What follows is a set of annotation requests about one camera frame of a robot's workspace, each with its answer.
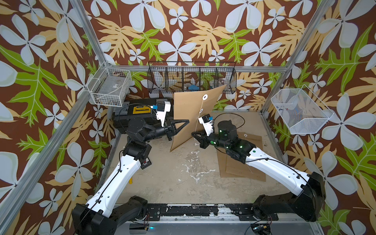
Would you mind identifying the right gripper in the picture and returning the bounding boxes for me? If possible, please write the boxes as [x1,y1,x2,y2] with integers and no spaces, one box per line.
[191,129,232,151]

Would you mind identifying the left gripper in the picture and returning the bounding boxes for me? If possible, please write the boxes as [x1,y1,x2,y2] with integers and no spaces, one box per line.
[140,118,186,145]

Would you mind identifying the brown kraft file bag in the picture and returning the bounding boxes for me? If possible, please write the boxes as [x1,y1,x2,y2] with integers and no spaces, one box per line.
[170,85,226,151]

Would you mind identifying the white closure string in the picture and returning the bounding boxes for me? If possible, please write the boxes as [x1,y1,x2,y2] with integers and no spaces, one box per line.
[195,93,209,139]

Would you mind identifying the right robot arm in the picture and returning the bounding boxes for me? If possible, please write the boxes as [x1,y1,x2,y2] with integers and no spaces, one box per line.
[192,115,326,222]

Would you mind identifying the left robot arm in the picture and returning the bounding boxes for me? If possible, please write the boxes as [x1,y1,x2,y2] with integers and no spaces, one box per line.
[72,117,189,235]

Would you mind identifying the black toolbox yellow latch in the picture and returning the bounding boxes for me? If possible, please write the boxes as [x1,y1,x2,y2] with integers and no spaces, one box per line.
[112,98,173,134]

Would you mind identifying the blue object in basket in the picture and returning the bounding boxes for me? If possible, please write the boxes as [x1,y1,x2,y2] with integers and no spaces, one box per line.
[188,85,200,91]

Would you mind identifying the white mesh basket right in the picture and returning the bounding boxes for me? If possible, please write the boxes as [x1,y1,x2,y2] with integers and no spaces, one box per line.
[271,85,334,135]

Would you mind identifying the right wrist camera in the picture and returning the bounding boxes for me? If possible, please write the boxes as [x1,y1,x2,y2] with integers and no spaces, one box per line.
[198,114,214,136]

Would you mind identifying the black wire basket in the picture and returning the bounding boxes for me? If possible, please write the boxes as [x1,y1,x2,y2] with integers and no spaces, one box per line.
[146,61,237,94]

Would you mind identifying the white wire basket left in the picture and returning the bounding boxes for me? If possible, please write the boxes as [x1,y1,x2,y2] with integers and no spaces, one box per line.
[88,63,132,107]

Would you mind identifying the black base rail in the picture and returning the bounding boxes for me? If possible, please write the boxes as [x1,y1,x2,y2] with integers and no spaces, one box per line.
[147,203,259,222]

